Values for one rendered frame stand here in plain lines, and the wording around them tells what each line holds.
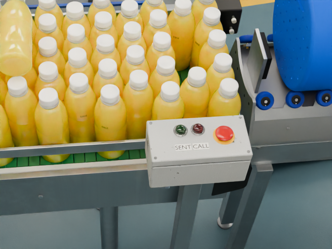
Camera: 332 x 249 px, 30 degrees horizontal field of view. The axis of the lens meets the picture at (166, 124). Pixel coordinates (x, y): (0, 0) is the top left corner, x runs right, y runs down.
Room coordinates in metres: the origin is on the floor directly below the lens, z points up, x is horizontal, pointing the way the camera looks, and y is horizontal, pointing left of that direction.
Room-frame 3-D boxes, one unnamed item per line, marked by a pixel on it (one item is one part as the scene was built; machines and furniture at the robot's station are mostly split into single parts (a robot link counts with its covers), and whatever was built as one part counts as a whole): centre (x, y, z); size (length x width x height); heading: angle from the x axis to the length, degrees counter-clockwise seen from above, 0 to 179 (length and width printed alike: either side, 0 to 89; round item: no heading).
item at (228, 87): (0.86, -0.12, 1.09); 0.04 x 0.04 x 0.02
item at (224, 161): (0.72, -0.07, 1.05); 0.20 x 0.10 x 0.10; 102
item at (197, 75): (0.88, -0.06, 1.09); 0.04 x 0.04 x 0.02
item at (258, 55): (1.05, -0.21, 0.99); 0.10 x 0.02 x 0.12; 12
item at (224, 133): (0.73, -0.12, 1.11); 0.04 x 0.04 x 0.01
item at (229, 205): (1.13, -0.26, 0.31); 0.06 x 0.06 x 0.63; 12
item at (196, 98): (0.88, -0.06, 0.99); 0.07 x 0.07 x 0.19
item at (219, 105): (0.86, -0.12, 0.99); 0.07 x 0.07 x 0.19
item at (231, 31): (1.23, -0.13, 0.95); 0.10 x 0.07 x 0.10; 12
